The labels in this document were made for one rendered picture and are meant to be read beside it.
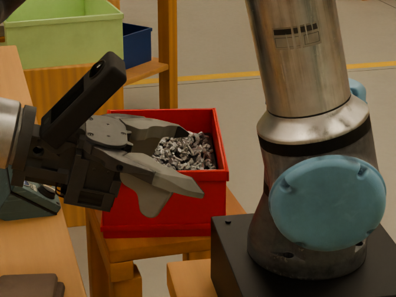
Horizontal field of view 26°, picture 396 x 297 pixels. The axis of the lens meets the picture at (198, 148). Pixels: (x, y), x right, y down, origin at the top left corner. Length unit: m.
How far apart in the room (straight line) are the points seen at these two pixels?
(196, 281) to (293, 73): 0.47
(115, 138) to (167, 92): 3.44
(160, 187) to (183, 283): 0.34
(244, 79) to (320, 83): 4.14
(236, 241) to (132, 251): 0.33
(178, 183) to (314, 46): 0.20
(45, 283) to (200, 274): 0.26
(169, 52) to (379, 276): 3.31
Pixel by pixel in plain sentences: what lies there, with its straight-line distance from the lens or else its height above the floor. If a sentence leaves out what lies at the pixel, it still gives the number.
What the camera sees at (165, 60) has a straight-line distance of 4.32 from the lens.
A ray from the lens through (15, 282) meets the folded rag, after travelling 1.08.
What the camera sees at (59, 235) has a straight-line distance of 1.25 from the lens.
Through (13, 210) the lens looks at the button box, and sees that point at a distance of 1.29.
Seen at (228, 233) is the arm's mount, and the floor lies 0.94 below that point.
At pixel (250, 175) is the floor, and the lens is 3.67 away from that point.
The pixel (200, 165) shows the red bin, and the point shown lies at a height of 0.88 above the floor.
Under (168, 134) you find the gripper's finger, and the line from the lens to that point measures 1.02.
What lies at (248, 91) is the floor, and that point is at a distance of 4.76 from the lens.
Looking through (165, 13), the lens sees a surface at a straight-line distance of 4.26.
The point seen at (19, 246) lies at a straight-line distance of 1.23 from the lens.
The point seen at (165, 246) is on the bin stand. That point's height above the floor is 0.80.
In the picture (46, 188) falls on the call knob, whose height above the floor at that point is 0.94.
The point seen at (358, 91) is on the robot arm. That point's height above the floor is 1.17.
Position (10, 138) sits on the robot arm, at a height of 1.15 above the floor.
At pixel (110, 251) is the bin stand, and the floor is 0.80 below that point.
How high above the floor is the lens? 1.47
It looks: 22 degrees down
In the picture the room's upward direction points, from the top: straight up
